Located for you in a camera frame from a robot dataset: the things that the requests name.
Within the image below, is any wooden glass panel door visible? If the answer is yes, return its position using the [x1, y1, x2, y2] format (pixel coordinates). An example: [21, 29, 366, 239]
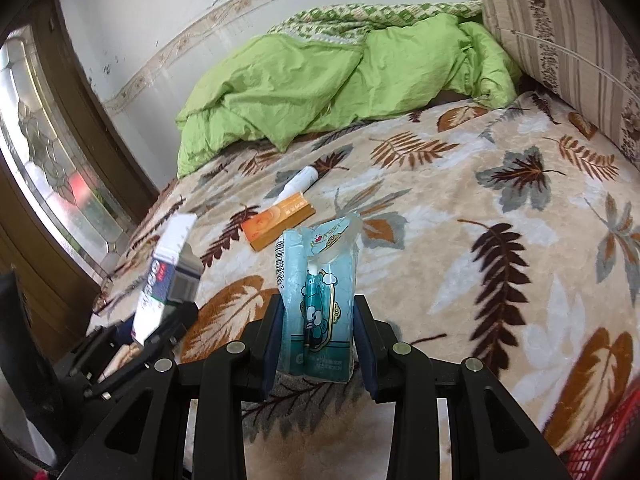
[0, 0, 162, 353]

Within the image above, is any red plastic basket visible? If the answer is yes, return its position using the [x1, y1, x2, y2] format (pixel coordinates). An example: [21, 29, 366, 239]
[560, 394, 640, 480]

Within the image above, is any teal tissue packet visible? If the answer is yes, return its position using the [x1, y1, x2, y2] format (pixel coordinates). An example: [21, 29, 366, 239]
[274, 212, 361, 384]

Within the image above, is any white spray bottle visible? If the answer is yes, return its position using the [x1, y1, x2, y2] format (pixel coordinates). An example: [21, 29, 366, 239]
[277, 166, 320, 199]

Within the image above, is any striped brown pillow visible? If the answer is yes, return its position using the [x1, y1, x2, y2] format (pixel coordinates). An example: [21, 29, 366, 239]
[472, 0, 640, 162]

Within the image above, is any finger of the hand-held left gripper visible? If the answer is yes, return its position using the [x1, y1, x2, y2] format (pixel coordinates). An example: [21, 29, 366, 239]
[86, 324, 136, 362]
[90, 301, 200, 402]

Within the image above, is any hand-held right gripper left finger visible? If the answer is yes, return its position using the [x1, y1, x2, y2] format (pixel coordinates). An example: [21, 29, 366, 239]
[57, 294, 286, 480]

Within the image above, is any green quilt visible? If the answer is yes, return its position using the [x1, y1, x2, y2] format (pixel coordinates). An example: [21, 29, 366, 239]
[175, 2, 524, 179]

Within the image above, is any orange cardboard box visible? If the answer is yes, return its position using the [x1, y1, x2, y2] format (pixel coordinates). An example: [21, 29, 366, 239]
[241, 196, 316, 253]

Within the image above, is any white and blue torn box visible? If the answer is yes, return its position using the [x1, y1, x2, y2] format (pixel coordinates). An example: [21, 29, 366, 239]
[131, 212, 205, 347]

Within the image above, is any leaf print blanket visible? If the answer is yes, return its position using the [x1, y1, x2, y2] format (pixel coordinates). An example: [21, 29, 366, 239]
[85, 87, 640, 480]

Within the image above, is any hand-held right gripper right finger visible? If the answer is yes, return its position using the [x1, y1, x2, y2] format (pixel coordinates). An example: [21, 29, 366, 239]
[352, 294, 573, 480]

